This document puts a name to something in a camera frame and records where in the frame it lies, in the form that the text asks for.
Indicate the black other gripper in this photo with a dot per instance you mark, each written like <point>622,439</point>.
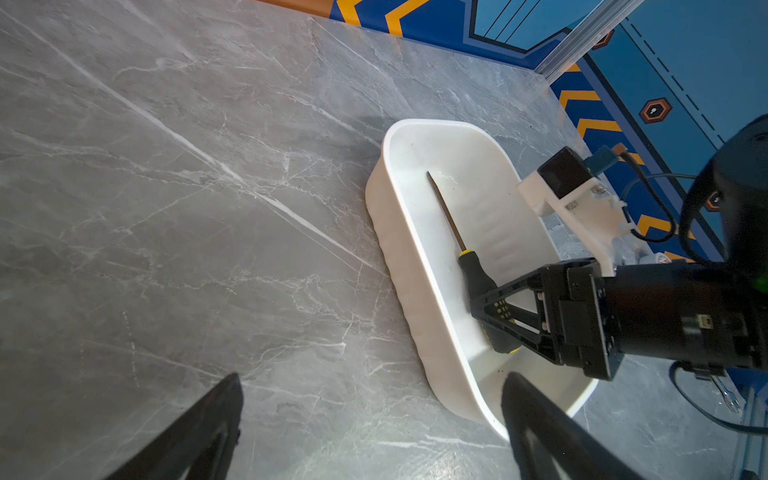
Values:
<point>544,440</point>

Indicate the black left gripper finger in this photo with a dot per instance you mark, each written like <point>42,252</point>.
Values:
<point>199,444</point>

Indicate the black yellow handled screwdriver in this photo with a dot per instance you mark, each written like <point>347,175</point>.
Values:
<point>477,280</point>

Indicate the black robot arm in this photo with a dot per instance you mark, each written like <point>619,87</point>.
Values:
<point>522,292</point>

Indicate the white plastic bin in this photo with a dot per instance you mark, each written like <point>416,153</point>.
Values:
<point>438,185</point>

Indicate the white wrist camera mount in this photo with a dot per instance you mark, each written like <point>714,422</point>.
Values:
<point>564,186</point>

